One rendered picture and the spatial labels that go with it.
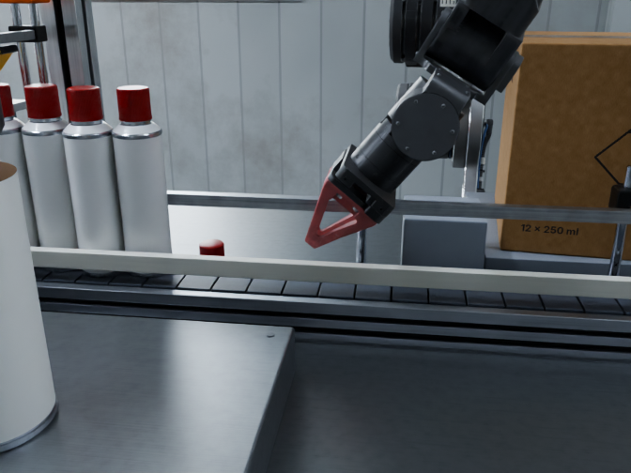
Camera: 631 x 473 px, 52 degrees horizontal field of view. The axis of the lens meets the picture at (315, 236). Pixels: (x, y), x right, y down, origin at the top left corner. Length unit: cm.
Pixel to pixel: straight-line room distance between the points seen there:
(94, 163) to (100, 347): 20
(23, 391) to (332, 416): 25
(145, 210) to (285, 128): 257
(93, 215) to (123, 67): 280
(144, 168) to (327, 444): 34
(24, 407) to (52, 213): 31
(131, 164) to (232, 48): 259
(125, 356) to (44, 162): 25
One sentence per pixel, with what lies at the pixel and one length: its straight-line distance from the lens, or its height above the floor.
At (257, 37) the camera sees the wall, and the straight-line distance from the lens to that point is 323.
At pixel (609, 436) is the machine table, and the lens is 62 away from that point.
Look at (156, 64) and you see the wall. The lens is 343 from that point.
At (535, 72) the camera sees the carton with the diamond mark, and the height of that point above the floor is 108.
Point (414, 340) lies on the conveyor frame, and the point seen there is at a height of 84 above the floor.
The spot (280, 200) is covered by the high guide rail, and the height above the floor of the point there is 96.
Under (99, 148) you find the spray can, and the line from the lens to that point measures 71.
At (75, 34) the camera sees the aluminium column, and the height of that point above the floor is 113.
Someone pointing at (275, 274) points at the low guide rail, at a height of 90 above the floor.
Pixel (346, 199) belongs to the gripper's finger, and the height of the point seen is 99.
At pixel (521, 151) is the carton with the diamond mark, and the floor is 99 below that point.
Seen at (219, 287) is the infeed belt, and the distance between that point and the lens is 71.
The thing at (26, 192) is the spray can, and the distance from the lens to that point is 79.
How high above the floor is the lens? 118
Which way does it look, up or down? 21 degrees down
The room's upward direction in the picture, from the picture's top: straight up
